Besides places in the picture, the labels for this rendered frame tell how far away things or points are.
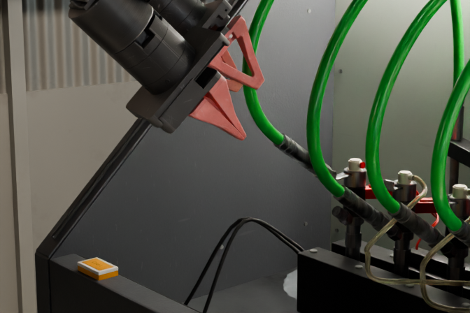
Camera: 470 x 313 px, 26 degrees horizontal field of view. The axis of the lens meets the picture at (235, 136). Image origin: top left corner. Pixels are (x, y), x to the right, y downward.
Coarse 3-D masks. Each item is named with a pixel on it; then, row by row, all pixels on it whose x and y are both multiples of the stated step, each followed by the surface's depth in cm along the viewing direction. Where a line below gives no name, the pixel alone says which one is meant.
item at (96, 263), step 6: (90, 264) 130; (96, 264) 130; (102, 264) 130; (108, 264) 130; (78, 270) 132; (84, 270) 130; (90, 276) 129; (96, 276) 128; (102, 276) 128; (108, 276) 129; (114, 276) 130
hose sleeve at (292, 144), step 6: (288, 138) 117; (282, 144) 117; (288, 144) 117; (294, 144) 118; (282, 150) 118; (288, 150) 118; (294, 150) 118; (300, 150) 119; (294, 156) 119; (300, 156) 119; (306, 156) 120; (300, 162) 120; (306, 162) 120; (306, 168) 121; (312, 168) 121
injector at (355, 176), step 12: (348, 180) 126; (360, 180) 126; (360, 192) 126; (336, 216) 125; (348, 216) 126; (348, 228) 128; (360, 228) 128; (348, 240) 128; (360, 240) 128; (348, 252) 128
